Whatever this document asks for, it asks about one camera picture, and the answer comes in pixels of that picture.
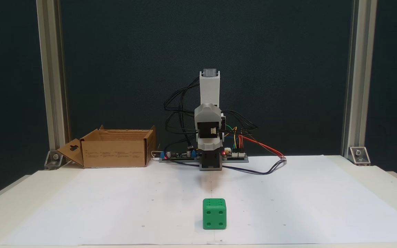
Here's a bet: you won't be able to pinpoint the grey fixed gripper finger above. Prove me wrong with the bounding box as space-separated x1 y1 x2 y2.
198 142 220 151

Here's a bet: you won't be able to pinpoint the green dice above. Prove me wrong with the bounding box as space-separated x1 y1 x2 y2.
203 198 227 230

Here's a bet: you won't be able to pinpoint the blue circuit board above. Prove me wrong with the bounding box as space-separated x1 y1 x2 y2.
160 148 201 163

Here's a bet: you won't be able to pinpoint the open cardboard box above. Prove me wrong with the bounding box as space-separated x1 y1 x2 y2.
57 125 156 169

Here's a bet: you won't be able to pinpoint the white paper sheet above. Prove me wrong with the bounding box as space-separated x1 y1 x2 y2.
0 155 397 246

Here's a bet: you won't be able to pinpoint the black cable bundle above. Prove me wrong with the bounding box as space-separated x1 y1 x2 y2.
221 110 258 136
163 76 202 161

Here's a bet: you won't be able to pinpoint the yellow green blue jumper wires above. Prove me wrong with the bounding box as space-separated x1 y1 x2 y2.
224 125 238 150

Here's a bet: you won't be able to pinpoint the circuit board with jumper wires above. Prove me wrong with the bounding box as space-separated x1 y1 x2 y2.
222 147 249 163

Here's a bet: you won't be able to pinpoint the red orange jumper wires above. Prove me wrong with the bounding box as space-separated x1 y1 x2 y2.
238 129 286 159

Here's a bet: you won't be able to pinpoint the dark cable with white connector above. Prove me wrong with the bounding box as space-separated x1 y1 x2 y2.
166 157 287 175

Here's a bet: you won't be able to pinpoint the metal corner bracket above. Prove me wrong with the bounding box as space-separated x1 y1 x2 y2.
348 146 371 166
44 149 64 170

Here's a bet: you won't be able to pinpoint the aluminium frame post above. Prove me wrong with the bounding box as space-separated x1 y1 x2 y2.
36 0 71 154
341 0 378 157

